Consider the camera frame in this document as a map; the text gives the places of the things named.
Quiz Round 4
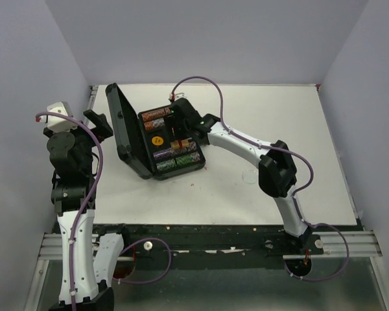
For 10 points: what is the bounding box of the brown white poker chip stack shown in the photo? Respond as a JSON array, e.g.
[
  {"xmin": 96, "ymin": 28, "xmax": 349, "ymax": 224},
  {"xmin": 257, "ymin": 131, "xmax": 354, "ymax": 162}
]
[{"xmin": 144, "ymin": 118, "xmax": 165, "ymax": 131}]

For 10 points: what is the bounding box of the red playing card deck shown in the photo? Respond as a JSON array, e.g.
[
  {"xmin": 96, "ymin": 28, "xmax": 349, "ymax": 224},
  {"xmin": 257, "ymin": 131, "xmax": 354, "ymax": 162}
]
[{"xmin": 171, "ymin": 139, "xmax": 190, "ymax": 150}]

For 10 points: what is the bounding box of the orange big blind button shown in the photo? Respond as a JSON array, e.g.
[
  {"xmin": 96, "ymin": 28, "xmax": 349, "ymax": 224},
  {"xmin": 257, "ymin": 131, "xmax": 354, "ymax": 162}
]
[{"xmin": 151, "ymin": 135, "xmax": 164, "ymax": 146}]

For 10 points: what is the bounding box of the black poker chip case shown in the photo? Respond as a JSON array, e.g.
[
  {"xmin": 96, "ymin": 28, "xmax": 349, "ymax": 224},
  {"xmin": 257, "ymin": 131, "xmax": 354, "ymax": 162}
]
[{"xmin": 105, "ymin": 83, "xmax": 206, "ymax": 180}]

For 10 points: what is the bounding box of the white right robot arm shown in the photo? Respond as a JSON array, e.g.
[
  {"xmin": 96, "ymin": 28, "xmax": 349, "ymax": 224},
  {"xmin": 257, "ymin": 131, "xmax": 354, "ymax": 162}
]
[{"xmin": 166, "ymin": 95, "xmax": 311, "ymax": 254}]

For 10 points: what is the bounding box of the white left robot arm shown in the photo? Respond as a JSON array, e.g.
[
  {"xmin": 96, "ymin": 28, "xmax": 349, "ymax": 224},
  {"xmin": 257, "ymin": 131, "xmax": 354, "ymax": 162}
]
[{"xmin": 36, "ymin": 102, "xmax": 131, "ymax": 310}]

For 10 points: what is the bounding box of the purple chip row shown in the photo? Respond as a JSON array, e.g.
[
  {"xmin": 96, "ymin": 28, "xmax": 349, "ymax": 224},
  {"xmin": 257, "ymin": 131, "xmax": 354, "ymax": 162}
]
[{"xmin": 153, "ymin": 141, "xmax": 197, "ymax": 161}]

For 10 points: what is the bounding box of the green blue chip row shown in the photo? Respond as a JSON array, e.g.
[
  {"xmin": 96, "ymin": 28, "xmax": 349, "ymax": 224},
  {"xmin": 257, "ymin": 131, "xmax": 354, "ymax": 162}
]
[{"xmin": 156, "ymin": 152, "xmax": 202, "ymax": 172}]

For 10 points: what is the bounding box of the clear round dealer button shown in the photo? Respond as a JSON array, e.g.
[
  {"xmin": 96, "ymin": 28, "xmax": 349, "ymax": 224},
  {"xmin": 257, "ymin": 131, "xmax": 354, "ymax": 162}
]
[{"xmin": 242, "ymin": 170, "xmax": 259, "ymax": 185}]

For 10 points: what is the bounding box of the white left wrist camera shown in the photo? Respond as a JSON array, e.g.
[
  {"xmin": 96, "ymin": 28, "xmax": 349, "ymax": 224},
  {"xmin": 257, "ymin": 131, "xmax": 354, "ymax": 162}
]
[{"xmin": 43, "ymin": 102, "xmax": 77, "ymax": 132}]

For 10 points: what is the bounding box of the black mounting rail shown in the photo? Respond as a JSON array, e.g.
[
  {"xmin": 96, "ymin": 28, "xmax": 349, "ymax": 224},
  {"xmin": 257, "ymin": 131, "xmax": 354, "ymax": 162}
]
[{"xmin": 93, "ymin": 224, "xmax": 324, "ymax": 271}]

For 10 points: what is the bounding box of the aluminium frame rail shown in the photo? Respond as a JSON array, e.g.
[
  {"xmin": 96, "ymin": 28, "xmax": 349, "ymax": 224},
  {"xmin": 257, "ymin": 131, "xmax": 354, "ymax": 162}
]
[{"xmin": 316, "ymin": 231, "xmax": 383, "ymax": 258}]

